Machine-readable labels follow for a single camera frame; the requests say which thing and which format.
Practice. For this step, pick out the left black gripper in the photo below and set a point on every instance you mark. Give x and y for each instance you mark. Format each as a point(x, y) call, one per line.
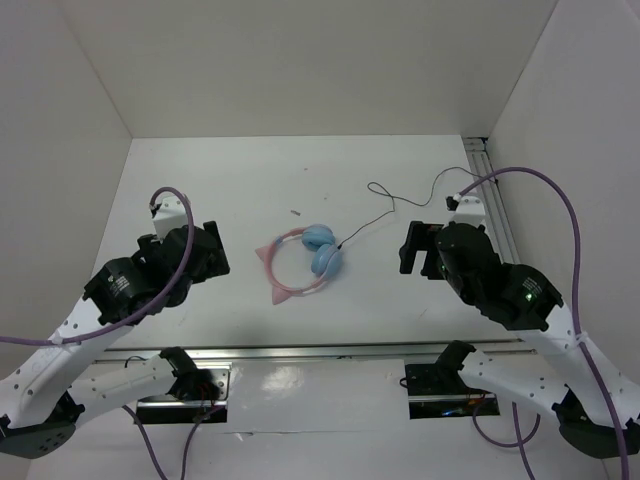
point(216, 265)

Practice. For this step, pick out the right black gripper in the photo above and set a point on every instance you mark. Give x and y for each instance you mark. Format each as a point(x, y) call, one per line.
point(419, 237)

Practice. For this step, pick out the pink blue cat-ear headphones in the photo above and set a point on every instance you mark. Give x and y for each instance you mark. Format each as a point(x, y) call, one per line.
point(300, 261)

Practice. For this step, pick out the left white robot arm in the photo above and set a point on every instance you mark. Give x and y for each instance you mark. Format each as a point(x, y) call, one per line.
point(46, 399)

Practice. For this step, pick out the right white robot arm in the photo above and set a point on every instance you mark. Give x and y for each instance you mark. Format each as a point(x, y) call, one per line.
point(594, 405)

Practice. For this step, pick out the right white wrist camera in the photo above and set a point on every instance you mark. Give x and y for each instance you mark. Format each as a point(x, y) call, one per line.
point(468, 209)

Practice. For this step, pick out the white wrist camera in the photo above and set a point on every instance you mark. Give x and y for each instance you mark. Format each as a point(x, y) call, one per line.
point(168, 214)
point(468, 209)

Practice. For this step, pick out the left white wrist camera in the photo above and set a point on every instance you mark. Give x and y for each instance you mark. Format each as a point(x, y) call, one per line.
point(168, 214)

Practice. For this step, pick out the aluminium rail at right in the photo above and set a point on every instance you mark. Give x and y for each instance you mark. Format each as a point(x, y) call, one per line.
point(497, 219)

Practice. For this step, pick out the aluminium rail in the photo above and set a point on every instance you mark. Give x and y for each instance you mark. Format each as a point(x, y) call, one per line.
point(497, 219)
point(306, 352)

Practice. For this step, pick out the aluminium rail at front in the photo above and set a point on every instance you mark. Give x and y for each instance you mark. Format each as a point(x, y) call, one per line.
point(306, 352)

